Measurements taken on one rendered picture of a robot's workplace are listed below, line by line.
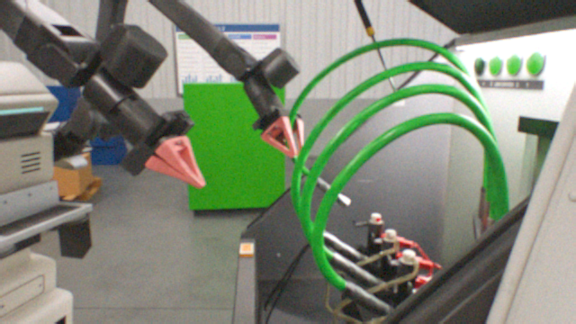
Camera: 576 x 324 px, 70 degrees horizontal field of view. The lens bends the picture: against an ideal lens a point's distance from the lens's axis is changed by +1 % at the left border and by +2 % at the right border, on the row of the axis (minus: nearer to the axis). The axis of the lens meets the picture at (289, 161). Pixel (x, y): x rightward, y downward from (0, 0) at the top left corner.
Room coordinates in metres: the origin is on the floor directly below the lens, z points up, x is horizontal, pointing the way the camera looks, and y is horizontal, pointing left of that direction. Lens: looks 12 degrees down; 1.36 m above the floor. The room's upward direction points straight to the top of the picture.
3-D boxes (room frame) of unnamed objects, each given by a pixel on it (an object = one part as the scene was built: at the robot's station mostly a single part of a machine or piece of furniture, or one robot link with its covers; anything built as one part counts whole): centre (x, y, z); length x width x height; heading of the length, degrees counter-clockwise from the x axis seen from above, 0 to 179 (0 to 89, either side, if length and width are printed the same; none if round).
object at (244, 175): (4.30, 0.57, 0.65); 0.95 x 0.86 x 1.30; 97
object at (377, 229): (0.70, -0.15, 0.99); 0.05 x 0.03 x 0.21; 95
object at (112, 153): (6.45, 3.31, 0.61); 1.26 x 0.48 x 1.22; 89
